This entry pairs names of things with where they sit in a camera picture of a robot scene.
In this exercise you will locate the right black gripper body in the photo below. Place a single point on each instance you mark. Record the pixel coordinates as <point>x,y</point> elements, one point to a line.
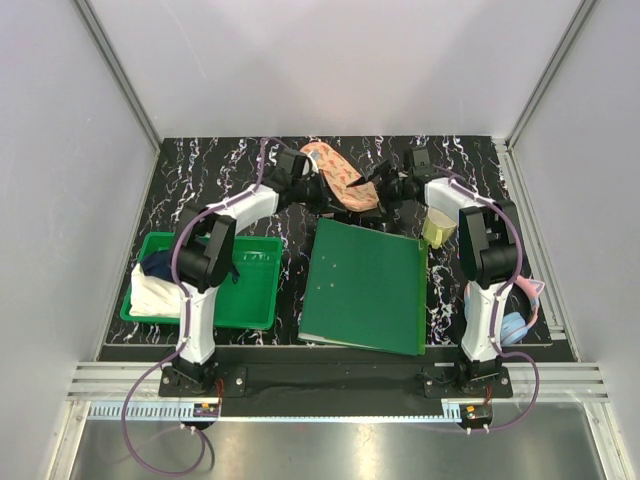
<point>393,190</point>

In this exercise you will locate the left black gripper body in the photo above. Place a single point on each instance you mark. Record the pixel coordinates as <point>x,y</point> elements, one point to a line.
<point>311,191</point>

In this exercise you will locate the pink mesh laundry bag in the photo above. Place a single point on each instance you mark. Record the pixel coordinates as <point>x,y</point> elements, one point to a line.
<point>339,175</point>

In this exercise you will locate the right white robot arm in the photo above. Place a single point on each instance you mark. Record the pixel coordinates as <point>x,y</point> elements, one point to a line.
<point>490,253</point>

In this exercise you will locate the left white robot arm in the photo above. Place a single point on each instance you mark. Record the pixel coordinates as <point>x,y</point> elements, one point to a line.
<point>212,230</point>

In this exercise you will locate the yellow paper cup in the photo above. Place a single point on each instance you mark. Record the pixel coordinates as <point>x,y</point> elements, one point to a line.
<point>437,228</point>

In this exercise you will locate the navy blue garment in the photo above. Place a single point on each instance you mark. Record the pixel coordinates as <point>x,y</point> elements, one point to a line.
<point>160,265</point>

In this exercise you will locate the blue pink cat headphones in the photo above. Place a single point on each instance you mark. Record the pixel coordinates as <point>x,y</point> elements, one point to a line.
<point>508,328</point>

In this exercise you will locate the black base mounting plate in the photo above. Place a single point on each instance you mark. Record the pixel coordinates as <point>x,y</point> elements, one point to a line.
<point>240,381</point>

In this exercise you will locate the white cloth garment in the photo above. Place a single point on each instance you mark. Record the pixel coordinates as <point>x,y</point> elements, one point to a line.
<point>153,297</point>

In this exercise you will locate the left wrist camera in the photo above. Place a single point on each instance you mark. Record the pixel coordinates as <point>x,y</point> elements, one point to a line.
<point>296,163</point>

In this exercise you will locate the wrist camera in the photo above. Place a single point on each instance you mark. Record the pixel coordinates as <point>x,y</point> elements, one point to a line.
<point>417,162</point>
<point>296,163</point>

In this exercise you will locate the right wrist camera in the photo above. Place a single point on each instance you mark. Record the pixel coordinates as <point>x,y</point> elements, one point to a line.
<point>417,162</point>

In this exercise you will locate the green ring binder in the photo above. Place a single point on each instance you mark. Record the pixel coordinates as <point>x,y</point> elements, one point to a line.
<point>365,289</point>

